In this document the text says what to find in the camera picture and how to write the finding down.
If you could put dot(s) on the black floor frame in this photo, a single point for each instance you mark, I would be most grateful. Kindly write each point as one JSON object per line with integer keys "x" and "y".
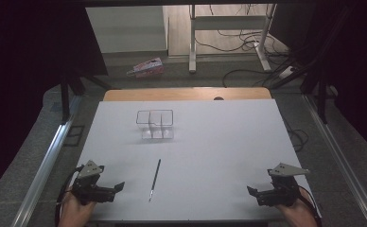
{"x": 73, "y": 136}

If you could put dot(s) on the white cabinet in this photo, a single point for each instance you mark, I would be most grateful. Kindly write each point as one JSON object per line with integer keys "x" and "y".
{"x": 128, "y": 28}

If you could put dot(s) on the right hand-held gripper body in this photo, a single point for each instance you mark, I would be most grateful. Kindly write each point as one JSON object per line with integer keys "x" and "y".
{"x": 281, "y": 192}

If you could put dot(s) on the black pen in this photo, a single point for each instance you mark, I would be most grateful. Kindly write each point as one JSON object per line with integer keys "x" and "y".
{"x": 154, "y": 179}

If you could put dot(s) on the wooden table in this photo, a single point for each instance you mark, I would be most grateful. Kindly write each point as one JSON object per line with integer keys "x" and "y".
{"x": 172, "y": 94}

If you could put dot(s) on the white desk frame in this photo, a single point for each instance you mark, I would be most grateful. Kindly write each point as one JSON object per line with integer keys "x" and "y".
{"x": 192, "y": 47}

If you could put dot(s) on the clear plastic pen holder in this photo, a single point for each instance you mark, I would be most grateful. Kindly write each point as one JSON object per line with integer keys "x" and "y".
{"x": 156, "y": 134}

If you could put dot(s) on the aluminium rail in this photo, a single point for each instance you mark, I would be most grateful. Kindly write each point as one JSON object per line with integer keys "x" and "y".
{"x": 46, "y": 167}
{"x": 342, "y": 164}

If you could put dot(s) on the white board sheet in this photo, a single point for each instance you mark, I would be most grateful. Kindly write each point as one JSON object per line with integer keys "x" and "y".
{"x": 203, "y": 157}

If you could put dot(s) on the pink cardboard box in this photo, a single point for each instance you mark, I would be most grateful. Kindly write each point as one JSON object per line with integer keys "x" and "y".
{"x": 147, "y": 68}

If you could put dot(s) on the white power strip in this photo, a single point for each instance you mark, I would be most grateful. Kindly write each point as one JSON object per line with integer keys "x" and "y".
{"x": 287, "y": 72}

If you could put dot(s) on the person's right hand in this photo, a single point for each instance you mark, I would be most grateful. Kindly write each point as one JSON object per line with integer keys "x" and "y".
{"x": 298, "y": 216}

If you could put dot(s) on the person's left hand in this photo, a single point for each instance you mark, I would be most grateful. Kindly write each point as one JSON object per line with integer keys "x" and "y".
{"x": 74, "y": 214}

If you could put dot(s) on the black metal stand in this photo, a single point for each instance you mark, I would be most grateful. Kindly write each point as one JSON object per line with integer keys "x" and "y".
{"x": 65, "y": 101}
{"x": 322, "y": 101}

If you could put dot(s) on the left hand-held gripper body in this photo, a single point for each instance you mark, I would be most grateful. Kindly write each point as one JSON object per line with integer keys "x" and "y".
{"x": 90, "y": 189}

